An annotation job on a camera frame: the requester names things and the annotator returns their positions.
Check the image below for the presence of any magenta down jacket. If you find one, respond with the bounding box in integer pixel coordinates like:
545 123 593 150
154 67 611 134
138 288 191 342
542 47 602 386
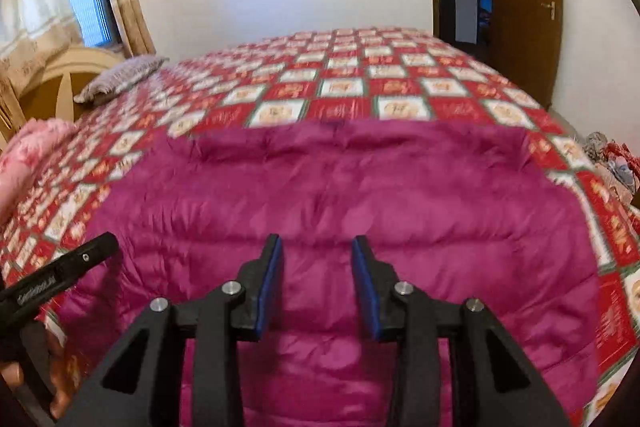
60 120 598 426

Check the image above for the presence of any pile of clothes on floor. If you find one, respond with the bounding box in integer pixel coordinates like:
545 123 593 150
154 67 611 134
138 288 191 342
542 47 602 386
582 131 639 205

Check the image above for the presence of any person's left hand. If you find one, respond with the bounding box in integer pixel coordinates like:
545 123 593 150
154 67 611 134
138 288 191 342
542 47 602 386
1 321 76 426

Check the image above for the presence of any pink folded blanket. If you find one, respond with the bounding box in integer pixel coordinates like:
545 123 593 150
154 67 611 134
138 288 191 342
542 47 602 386
0 118 79 225

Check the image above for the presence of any cream wooden headboard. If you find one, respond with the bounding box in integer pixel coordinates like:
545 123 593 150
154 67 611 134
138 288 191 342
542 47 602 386
1 46 125 148

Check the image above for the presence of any grey striped pillow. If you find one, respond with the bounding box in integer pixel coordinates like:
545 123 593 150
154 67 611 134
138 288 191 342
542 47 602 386
74 54 168 106

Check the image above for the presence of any red patterned bed quilt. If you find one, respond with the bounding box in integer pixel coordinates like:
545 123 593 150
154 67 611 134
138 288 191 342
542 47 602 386
1 28 639 426

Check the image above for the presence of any brown wooden door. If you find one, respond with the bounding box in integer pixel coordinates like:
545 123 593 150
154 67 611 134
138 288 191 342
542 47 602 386
489 0 563 108

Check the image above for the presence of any brass door handle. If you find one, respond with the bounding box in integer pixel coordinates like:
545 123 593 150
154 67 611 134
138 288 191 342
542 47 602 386
541 1 556 20

